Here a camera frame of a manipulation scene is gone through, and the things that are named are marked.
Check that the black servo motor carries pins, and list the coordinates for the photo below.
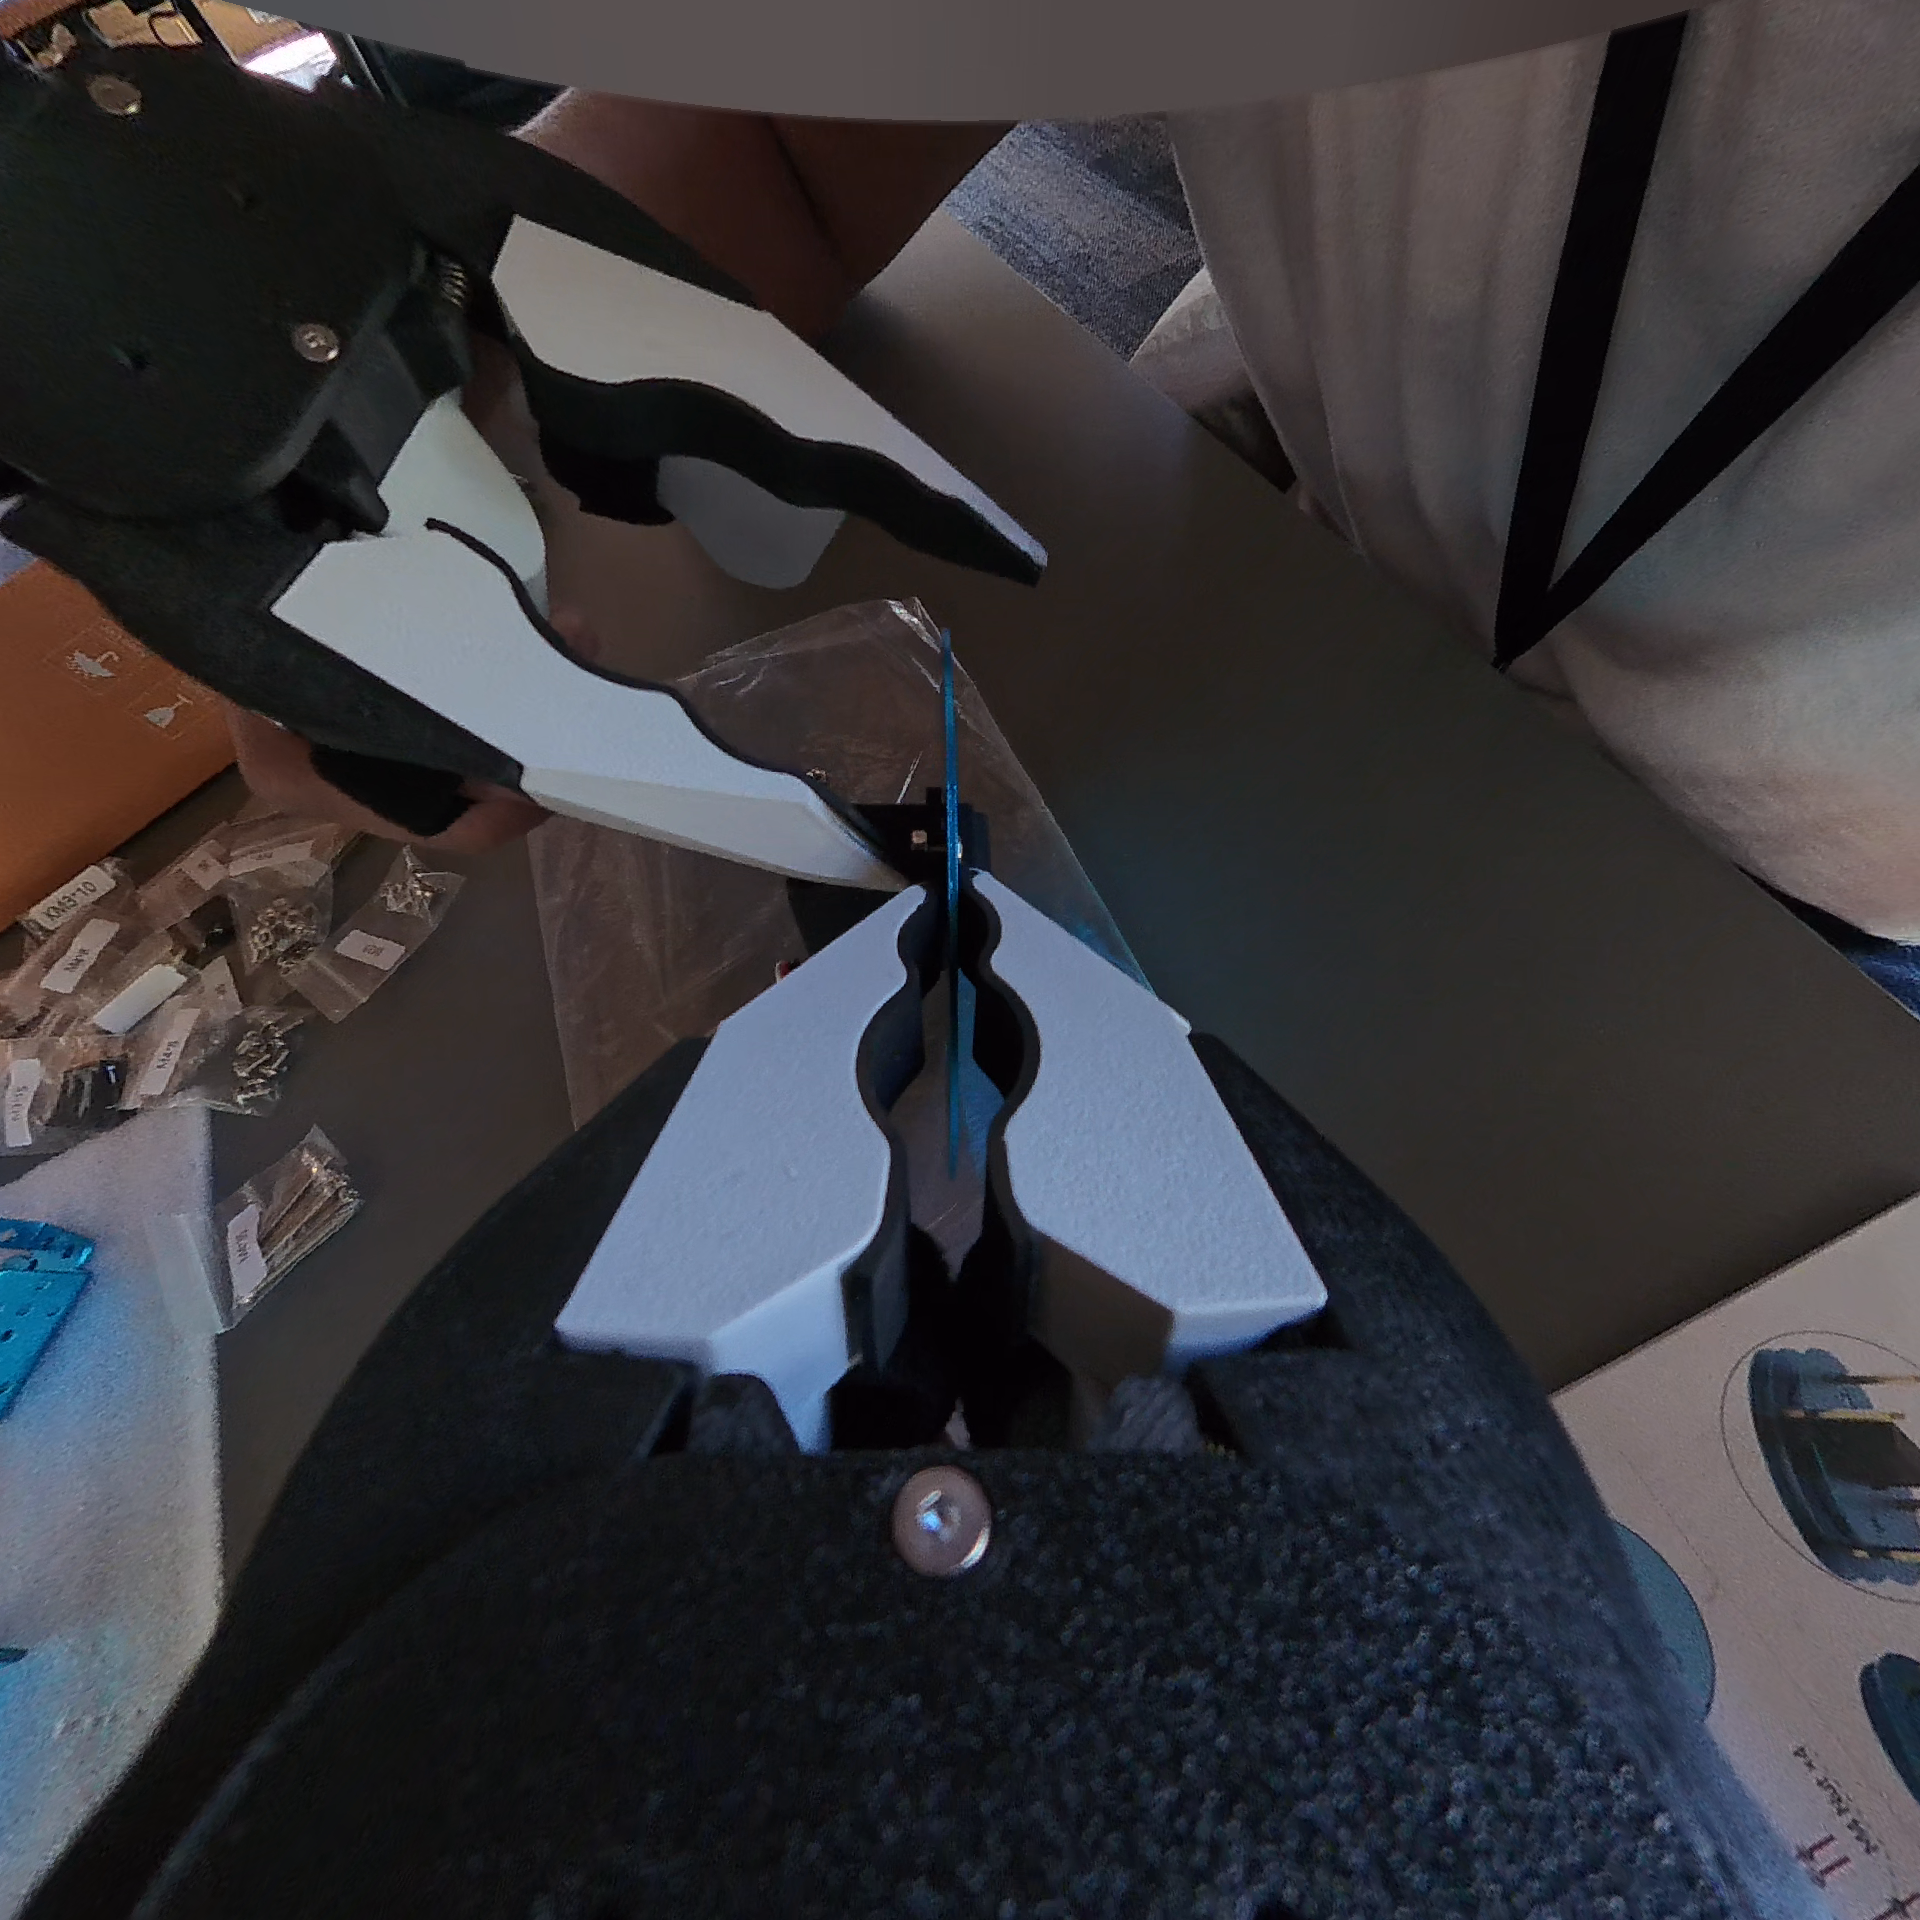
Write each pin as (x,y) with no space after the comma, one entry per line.
(907,832)

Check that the white foam sheet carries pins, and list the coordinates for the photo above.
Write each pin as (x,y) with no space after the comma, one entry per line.
(106,1499)

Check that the clear plastic bag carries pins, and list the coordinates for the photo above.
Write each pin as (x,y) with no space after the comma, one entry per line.
(840,705)

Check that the white instruction sheet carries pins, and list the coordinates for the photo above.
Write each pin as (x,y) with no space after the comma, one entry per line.
(1770,1650)

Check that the blue metal U bracket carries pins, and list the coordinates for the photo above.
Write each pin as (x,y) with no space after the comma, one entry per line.
(38,1305)

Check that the blue round metal plate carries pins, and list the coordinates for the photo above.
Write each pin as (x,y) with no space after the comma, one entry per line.
(952,902)

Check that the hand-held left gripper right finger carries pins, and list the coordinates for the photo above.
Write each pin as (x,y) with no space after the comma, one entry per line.
(1155,1185)

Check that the pile of clear hardware bags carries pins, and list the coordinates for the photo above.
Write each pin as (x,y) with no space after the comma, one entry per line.
(225,975)

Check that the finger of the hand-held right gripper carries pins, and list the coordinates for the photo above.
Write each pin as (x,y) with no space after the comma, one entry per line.
(721,353)
(495,674)

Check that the dark grey desk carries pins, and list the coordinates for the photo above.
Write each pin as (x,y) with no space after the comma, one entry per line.
(1424,975)

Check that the orange cardboard box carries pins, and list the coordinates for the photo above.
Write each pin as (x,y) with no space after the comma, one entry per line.
(106,720)

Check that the person's right hand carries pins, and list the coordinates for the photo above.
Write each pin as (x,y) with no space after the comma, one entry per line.
(503,822)

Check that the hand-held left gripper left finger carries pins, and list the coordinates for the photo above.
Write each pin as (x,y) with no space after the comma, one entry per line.
(735,1185)

